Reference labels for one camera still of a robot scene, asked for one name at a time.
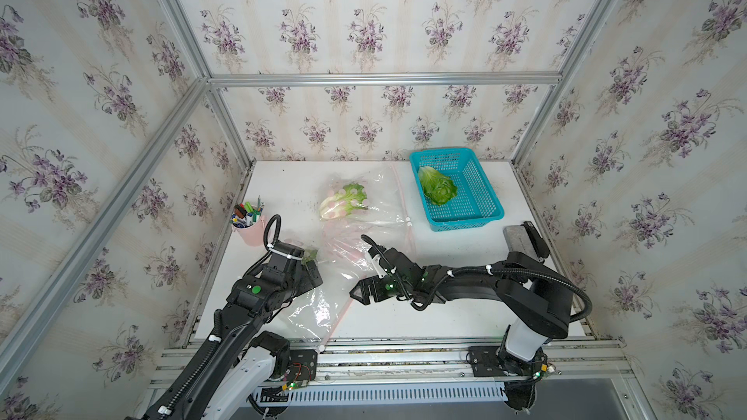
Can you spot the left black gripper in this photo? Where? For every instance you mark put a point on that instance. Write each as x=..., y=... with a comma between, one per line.
x=305, y=283

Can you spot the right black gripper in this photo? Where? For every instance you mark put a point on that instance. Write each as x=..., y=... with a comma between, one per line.
x=373, y=284

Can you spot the clear zip-top bag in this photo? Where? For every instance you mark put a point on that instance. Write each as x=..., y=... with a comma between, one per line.
x=342, y=239
x=315, y=315
x=386, y=199

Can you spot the green chinese cabbage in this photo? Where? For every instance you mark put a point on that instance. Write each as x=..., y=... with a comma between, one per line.
x=436, y=186

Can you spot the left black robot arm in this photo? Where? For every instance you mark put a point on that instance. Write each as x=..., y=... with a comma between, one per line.
x=239, y=355

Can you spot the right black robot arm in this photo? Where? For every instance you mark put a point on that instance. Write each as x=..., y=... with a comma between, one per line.
x=543, y=302

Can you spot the near bagged cabbage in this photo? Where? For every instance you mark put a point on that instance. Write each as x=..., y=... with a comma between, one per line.
x=310, y=255

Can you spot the bagged cabbage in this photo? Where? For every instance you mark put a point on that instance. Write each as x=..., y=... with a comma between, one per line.
x=345, y=201
x=310, y=255

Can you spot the pink pen cup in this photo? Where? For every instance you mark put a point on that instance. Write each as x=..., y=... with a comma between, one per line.
x=254, y=235

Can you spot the coloured pens bundle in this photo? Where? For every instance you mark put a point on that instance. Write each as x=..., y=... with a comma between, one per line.
x=246, y=215

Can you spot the far bagged cabbage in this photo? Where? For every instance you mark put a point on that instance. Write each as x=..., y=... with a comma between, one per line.
x=345, y=201

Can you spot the teal plastic basket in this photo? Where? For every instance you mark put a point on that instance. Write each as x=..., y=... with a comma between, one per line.
x=476, y=204

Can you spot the grey whiteboard eraser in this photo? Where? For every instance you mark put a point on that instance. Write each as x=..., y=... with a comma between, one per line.
x=525, y=238

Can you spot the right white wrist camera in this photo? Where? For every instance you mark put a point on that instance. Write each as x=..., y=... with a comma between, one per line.
x=374, y=262

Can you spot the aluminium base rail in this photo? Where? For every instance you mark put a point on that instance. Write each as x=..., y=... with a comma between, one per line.
x=389, y=360

